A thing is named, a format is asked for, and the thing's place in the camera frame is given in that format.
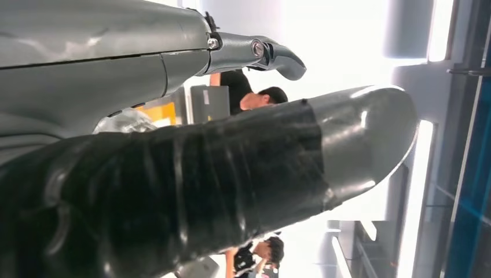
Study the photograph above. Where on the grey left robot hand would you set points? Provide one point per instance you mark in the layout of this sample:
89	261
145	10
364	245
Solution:
191	184

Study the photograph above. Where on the yellow panel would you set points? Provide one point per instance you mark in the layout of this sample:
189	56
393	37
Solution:
163	113

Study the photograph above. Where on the grey box white label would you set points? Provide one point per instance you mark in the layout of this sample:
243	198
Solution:
209	105

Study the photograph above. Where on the clear plastic wrapped bundle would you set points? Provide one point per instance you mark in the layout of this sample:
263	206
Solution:
122	122

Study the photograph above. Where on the person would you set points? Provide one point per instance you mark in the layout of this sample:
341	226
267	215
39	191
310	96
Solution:
264	253
238	90

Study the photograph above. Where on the ceiling light strip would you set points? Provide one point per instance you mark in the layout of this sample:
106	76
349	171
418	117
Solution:
416	192

